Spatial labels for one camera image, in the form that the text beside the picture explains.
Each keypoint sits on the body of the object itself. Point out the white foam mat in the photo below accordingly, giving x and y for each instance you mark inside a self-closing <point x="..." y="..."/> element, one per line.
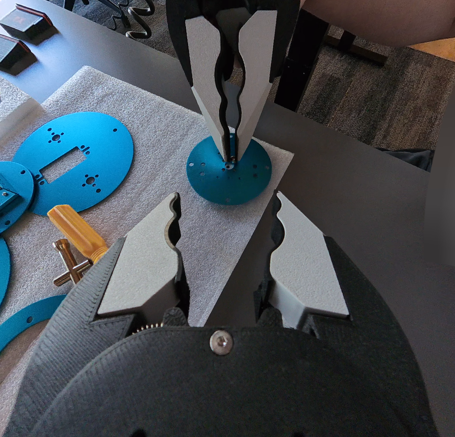
<point x="160" y="124"/>

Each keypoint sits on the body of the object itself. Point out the black table foot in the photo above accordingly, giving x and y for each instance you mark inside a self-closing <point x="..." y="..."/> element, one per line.
<point x="359" y="48"/>

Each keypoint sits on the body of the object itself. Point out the dark bag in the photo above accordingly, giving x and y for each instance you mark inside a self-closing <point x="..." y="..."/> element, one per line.
<point x="408" y="158"/>

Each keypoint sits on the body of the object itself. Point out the black table leg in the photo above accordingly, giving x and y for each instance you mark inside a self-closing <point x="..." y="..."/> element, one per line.
<point x="302" y="60"/>

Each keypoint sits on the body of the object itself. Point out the small blue round plate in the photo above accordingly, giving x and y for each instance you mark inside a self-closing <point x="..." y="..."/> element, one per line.
<point x="213" y="181"/>

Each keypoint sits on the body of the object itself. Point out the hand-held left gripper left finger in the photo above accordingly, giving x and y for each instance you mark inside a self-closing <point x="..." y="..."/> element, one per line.
<point x="142" y="270"/>

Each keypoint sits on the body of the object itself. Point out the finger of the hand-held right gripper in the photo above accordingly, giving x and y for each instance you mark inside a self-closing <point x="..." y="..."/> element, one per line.
<point x="257" y="60"/>
<point x="204" y="71"/>

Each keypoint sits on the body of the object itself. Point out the blue disc with bracket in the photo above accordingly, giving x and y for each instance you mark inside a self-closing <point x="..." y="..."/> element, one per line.
<point x="14" y="181"/>

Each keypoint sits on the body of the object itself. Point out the black box orange trim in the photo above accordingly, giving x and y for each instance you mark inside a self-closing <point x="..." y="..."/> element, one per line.
<point x="14" y="55"/>
<point x="26" y="21"/>

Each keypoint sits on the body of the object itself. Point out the white foam block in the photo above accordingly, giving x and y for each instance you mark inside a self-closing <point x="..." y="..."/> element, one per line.
<point x="16" y="106"/>

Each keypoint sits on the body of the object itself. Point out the large blue plate rectangular hole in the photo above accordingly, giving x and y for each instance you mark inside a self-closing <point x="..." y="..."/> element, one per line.
<point x="103" y="135"/>

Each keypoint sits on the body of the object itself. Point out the metal cross wrench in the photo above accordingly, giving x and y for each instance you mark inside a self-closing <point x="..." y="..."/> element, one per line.
<point x="73" y="266"/>

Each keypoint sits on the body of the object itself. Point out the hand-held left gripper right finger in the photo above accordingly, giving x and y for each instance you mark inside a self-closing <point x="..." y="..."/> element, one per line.
<point x="305" y="270"/>

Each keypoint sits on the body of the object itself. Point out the black chair base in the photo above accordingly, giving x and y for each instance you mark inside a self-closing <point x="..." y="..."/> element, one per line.
<point x="96" y="0"/>

